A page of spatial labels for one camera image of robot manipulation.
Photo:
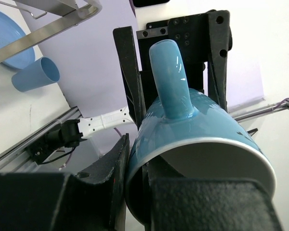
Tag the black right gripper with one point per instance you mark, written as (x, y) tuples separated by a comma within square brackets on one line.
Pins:
[(204, 41)]

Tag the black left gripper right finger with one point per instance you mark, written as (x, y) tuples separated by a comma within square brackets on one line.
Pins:
[(176, 203)]

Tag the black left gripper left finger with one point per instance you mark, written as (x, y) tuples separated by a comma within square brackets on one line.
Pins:
[(92, 200)]

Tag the blue white mug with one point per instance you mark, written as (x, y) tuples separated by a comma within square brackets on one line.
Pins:
[(191, 132)]

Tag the blue plastic cup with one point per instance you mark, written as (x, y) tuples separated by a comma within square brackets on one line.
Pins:
[(41, 73)]

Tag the light blue plate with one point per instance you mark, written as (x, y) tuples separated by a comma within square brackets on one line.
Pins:
[(10, 31)]

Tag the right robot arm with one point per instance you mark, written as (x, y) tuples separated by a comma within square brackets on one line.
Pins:
[(71, 132)]

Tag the aluminium mounting rail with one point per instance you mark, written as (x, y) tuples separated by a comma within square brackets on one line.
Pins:
[(17, 157)]

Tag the steel wire dish rack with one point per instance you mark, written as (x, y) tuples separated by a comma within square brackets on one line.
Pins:
[(70, 15)]

